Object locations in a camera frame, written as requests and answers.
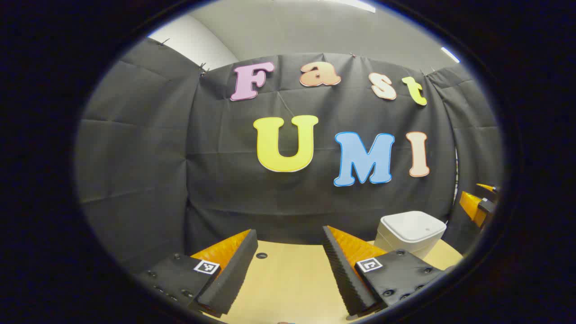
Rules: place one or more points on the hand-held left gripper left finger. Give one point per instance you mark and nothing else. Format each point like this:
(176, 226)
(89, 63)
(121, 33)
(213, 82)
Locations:
(234, 274)

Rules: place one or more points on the white desktop garbage bin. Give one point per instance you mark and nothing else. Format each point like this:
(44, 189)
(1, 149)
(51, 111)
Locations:
(407, 231)

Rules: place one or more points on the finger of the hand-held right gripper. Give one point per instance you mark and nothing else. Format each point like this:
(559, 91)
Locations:
(489, 188)
(472, 207)

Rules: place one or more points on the light wooden desktop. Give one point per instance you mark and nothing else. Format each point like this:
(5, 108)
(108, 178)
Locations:
(288, 283)

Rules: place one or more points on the black backdrop cloth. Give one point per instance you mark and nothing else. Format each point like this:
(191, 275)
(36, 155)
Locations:
(157, 171)

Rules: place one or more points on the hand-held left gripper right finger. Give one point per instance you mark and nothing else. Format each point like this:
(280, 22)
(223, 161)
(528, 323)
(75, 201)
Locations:
(344, 274)

